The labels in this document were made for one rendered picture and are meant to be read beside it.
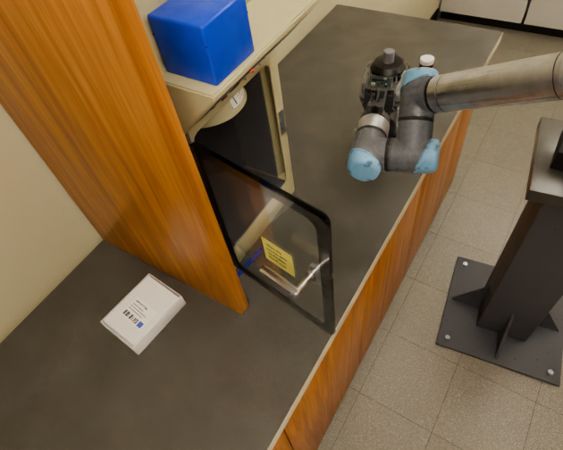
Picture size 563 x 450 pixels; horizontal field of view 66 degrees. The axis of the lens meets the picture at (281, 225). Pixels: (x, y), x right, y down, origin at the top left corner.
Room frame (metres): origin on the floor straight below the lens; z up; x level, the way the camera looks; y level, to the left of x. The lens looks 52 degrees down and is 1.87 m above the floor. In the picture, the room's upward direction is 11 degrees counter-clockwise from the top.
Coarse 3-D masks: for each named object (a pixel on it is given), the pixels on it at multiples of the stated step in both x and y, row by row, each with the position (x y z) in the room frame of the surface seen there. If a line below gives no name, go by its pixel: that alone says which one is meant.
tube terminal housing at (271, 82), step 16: (144, 0) 0.63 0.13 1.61; (160, 0) 0.65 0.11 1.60; (144, 16) 0.63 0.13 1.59; (160, 64) 0.62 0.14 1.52; (272, 64) 0.84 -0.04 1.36; (272, 80) 0.83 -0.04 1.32; (272, 96) 0.87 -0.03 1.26; (208, 112) 0.67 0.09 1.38; (272, 112) 0.86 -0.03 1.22; (192, 128) 0.64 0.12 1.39; (272, 128) 0.85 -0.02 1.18; (288, 144) 0.85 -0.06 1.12; (288, 160) 0.84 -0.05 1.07; (288, 176) 0.83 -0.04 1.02; (288, 192) 0.83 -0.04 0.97
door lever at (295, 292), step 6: (264, 270) 0.43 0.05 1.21; (270, 270) 0.43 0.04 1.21; (270, 276) 0.41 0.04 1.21; (276, 276) 0.41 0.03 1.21; (306, 276) 0.40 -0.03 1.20; (312, 276) 0.40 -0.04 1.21; (276, 282) 0.40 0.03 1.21; (282, 282) 0.39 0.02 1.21; (288, 282) 0.39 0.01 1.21; (300, 282) 0.39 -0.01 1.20; (306, 282) 0.39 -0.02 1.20; (282, 288) 0.39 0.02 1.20; (288, 288) 0.38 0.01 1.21; (294, 288) 0.38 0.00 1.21; (300, 288) 0.38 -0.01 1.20; (294, 294) 0.37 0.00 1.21; (300, 294) 0.37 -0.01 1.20
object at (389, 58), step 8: (384, 56) 0.98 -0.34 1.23; (392, 56) 0.97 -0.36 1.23; (376, 64) 0.98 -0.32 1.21; (384, 64) 0.97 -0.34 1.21; (392, 64) 0.97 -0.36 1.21; (400, 64) 0.96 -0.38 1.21; (376, 72) 0.96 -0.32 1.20; (384, 72) 0.95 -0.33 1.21; (392, 72) 0.94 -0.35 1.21; (400, 72) 0.94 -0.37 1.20
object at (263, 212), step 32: (224, 160) 0.53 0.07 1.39; (224, 192) 0.55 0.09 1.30; (256, 192) 0.48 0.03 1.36; (224, 224) 0.58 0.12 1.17; (256, 224) 0.49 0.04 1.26; (288, 224) 0.43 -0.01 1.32; (320, 224) 0.38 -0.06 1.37; (256, 256) 0.52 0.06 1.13; (320, 256) 0.38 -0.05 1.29; (320, 288) 0.39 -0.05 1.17; (320, 320) 0.39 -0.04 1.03
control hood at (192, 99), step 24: (264, 0) 0.80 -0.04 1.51; (288, 0) 0.78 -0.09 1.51; (312, 0) 0.76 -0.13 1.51; (264, 24) 0.71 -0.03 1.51; (288, 24) 0.70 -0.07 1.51; (264, 48) 0.64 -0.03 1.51; (168, 72) 0.62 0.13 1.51; (240, 72) 0.59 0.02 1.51; (192, 96) 0.56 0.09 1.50; (216, 96) 0.54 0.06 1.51; (192, 120) 0.57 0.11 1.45
